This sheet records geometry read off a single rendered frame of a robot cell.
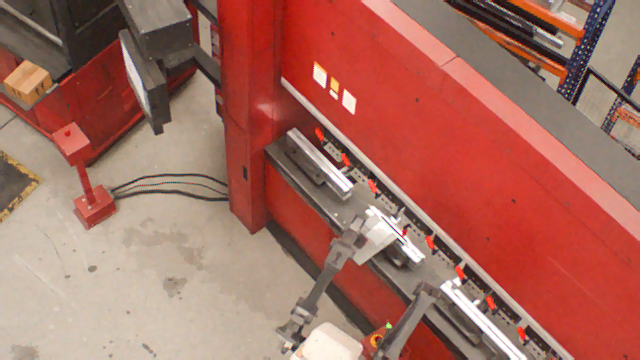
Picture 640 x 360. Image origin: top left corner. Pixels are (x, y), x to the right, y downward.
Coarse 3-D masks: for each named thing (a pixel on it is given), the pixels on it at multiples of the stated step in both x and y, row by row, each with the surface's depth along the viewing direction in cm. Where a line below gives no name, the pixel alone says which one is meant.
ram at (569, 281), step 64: (320, 0) 330; (320, 64) 359; (384, 64) 317; (384, 128) 344; (448, 128) 305; (448, 192) 329; (512, 192) 293; (512, 256) 315; (576, 256) 280; (576, 320) 301
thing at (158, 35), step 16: (128, 0) 347; (144, 0) 347; (160, 0) 348; (176, 0) 348; (128, 16) 353; (144, 16) 341; (160, 16) 342; (176, 16) 342; (144, 32) 336; (160, 32) 340; (176, 32) 345; (192, 32) 350; (144, 48) 345; (160, 48) 348; (176, 48) 353; (160, 64) 414
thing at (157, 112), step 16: (128, 32) 383; (128, 48) 377; (144, 64) 371; (144, 80) 365; (160, 80) 369; (144, 96) 374; (160, 96) 374; (144, 112) 395; (160, 112) 379; (160, 128) 388
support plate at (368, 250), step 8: (368, 224) 397; (376, 224) 397; (384, 224) 397; (392, 232) 395; (384, 240) 392; (392, 240) 392; (352, 248) 388; (368, 248) 389; (376, 248) 389; (360, 256) 386; (368, 256) 386; (360, 264) 383
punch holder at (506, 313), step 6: (492, 300) 346; (498, 300) 342; (498, 306) 344; (504, 306) 340; (510, 306) 336; (498, 312) 347; (504, 312) 343; (510, 312) 339; (516, 312) 335; (498, 318) 349; (504, 318) 345; (510, 318) 341; (516, 318) 337; (504, 324) 348; (510, 324) 343
